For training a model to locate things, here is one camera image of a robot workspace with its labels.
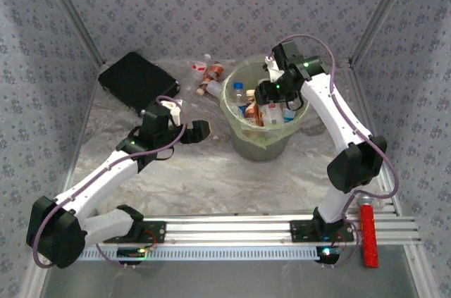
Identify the short brown label bottle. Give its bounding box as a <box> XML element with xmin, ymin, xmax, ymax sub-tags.
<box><xmin>245</xmin><ymin>89</ymin><xmax>265</xmax><ymax>126</ymax></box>

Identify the white bottle orange mark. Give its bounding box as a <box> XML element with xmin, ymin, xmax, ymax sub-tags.
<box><xmin>260</xmin><ymin>101</ymin><xmax>285</xmax><ymax>127</ymax></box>

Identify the blue label water bottle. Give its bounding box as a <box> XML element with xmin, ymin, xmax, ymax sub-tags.
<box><xmin>232</xmin><ymin>81</ymin><xmax>247</xmax><ymax>116</ymax></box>

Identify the translucent green waste bin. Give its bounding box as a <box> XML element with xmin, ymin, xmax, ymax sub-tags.
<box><xmin>218</xmin><ymin>55</ymin><xmax>311</xmax><ymax>149</ymax></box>

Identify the frosted white plastic bottle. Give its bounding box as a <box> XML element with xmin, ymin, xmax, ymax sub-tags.
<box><xmin>206</xmin><ymin>80</ymin><xmax>223</xmax><ymax>97</ymax></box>

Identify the grey plastic bin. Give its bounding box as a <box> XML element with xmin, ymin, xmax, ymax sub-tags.
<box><xmin>230</xmin><ymin>128</ymin><xmax>293</xmax><ymax>163</ymax></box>

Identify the long brown label bottle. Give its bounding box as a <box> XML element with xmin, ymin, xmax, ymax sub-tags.
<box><xmin>196</xmin><ymin>61</ymin><xmax>226</xmax><ymax>97</ymax></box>

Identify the clear bottle red label white cap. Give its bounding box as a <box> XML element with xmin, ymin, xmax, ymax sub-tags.
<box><xmin>191</xmin><ymin>53</ymin><xmax>213</xmax><ymax>74</ymax></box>

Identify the black hard case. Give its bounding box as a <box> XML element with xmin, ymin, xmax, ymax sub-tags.
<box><xmin>97</xmin><ymin>51</ymin><xmax>181</xmax><ymax>116</ymax></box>

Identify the small lit controller board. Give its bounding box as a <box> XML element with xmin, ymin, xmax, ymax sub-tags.
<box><xmin>116</xmin><ymin>247</ymin><xmax>147</xmax><ymax>260</ymax></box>
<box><xmin>316</xmin><ymin>245</ymin><xmax>341</xmax><ymax>264</ymax></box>

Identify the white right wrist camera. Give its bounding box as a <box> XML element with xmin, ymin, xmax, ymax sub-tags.
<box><xmin>262</xmin><ymin>55</ymin><xmax>283</xmax><ymax>82</ymax></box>

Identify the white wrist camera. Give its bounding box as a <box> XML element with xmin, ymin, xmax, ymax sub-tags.
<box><xmin>262</xmin><ymin>55</ymin><xmax>283</xmax><ymax>82</ymax></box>
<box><xmin>159</xmin><ymin>98</ymin><xmax>187</xmax><ymax>126</ymax></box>

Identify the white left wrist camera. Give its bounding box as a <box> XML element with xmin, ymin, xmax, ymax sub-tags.
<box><xmin>159</xmin><ymin>98</ymin><xmax>187</xmax><ymax>126</ymax></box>

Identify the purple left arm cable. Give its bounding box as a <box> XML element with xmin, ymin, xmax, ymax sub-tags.
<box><xmin>33</xmin><ymin>95</ymin><xmax>187</xmax><ymax>269</ymax></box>

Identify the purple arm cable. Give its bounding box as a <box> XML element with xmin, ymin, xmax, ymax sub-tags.
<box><xmin>267</xmin><ymin>33</ymin><xmax>401</xmax><ymax>270</ymax></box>
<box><xmin>33</xmin><ymin>95</ymin><xmax>187</xmax><ymax>269</ymax></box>

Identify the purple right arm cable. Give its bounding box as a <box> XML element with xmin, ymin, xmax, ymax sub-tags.
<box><xmin>267</xmin><ymin>33</ymin><xmax>401</xmax><ymax>270</ymax></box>

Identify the aluminium side rail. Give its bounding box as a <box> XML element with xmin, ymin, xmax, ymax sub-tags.
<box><xmin>30</xmin><ymin>61</ymin><xmax>106</xmax><ymax>298</ymax></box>
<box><xmin>347</xmin><ymin>61</ymin><xmax>435</xmax><ymax>298</ymax></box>

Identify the aluminium rail beam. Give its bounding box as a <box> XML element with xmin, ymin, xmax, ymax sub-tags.
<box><xmin>84</xmin><ymin>213</ymin><xmax>422</xmax><ymax>245</ymax></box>

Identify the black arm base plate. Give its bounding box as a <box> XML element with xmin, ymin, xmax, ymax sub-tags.
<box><xmin>289</xmin><ymin>220</ymin><xmax>355</xmax><ymax>243</ymax></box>
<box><xmin>102</xmin><ymin>221</ymin><xmax>167</xmax><ymax>244</ymax></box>

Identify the aluminium corner post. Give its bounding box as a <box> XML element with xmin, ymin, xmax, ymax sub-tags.
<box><xmin>37</xmin><ymin>0</ymin><xmax>106</xmax><ymax>66</ymax></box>
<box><xmin>348</xmin><ymin>0</ymin><xmax>420</xmax><ymax>66</ymax></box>

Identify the white slotted cable duct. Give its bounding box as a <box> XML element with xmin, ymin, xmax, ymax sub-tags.
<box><xmin>79</xmin><ymin>245</ymin><xmax>321</xmax><ymax>262</ymax></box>

